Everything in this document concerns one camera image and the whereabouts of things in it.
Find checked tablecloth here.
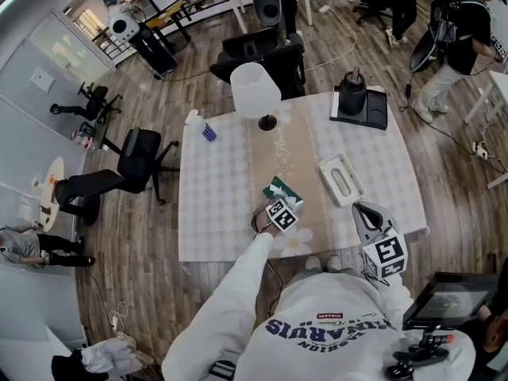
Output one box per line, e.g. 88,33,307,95
177,90,430,264

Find white tissue holder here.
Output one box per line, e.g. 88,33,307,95
318,152,366,208

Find black monitor on mount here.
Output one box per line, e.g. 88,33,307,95
383,271,499,381

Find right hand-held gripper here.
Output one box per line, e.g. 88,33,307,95
352,200,410,283

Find white plastic bags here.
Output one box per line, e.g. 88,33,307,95
78,330,156,381

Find green pack of tissues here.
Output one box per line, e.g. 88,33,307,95
262,175,305,214

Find person's left forearm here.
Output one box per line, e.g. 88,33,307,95
161,231,275,381

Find dark gripper cable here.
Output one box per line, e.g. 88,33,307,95
256,228,284,318

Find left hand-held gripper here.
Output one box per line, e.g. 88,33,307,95
264,197,299,233

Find white table lamp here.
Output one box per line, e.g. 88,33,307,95
229,62,283,132

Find small round white table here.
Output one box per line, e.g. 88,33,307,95
38,156,66,233

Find black tray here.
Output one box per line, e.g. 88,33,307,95
329,87,390,132

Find person's white sweatshirt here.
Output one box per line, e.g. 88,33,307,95
233,267,477,381

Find blue striped packet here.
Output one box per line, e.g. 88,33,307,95
201,122,219,144

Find person's right forearm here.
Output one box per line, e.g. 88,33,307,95
368,272,414,314

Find yellow desk with black legs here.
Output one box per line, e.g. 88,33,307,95
145,1,192,52

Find water bottles with red labels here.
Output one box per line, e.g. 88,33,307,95
70,129,98,153

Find person's left hand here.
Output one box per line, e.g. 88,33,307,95
250,207,284,238

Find white plastic bottle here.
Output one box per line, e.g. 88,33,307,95
184,109,206,129

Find black jug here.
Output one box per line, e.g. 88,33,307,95
337,67,368,117

